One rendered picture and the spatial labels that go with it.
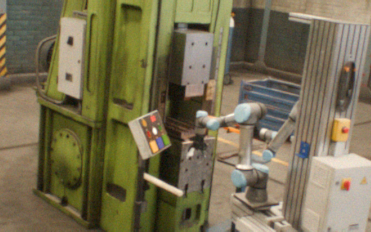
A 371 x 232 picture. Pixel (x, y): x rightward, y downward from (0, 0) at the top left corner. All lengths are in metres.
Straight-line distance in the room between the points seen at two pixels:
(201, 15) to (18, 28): 6.02
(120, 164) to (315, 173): 1.89
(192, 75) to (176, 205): 1.06
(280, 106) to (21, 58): 4.61
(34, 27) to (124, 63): 5.91
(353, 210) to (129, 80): 2.03
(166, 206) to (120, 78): 1.11
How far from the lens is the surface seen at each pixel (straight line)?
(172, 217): 4.83
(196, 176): 4.81
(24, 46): 10.45
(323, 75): 3.54
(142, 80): 4.44
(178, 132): 4.64
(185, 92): 4.54
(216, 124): 3.96
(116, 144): 4.86
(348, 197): 3.59
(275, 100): 8.38
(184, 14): 4.59
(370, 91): 12.31
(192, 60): 4.53
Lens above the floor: 2.25
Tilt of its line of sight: 14 degrees down
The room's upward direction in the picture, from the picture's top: 6 degrees clockwise
